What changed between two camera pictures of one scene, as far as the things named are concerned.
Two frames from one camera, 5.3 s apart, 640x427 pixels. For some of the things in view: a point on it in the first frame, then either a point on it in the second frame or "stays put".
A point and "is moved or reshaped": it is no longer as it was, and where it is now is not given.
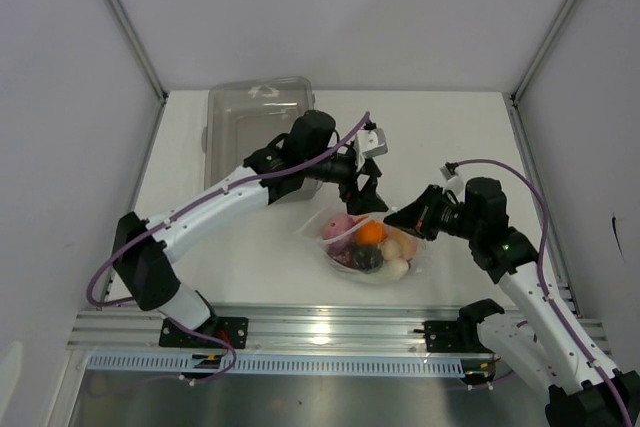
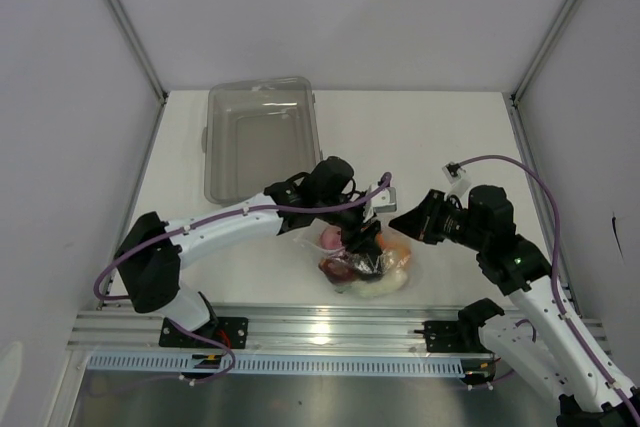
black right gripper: (418, 216) stays put
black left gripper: (367, 200) to (365, 242)
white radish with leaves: (395, 269) to (394, 280)
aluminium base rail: (295, 330) stays put
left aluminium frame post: (125, 22) stays put
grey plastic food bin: (243, 114) stays put
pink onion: (334, 226) stays put
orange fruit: (371, 233) is moved or reshaped
